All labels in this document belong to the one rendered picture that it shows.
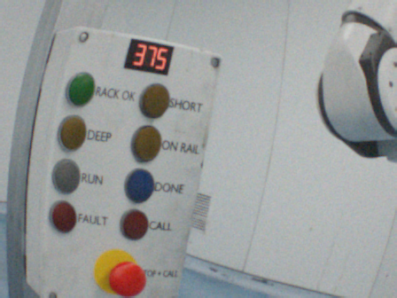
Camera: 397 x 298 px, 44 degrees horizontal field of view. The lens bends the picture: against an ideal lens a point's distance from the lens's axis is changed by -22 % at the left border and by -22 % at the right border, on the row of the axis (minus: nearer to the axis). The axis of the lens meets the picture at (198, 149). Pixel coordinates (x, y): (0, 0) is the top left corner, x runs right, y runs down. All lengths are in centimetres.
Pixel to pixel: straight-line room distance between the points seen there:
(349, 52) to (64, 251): 30
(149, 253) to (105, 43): 20
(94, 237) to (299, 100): 338
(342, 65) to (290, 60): 347
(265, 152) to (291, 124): 27
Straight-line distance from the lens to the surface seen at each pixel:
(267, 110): 398
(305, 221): 374
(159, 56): 51
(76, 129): 46
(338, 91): 47
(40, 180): 48
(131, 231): 51
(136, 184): 51
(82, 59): 47
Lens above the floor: 109
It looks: 3 degrees down
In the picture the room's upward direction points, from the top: 10 degrees clockwise
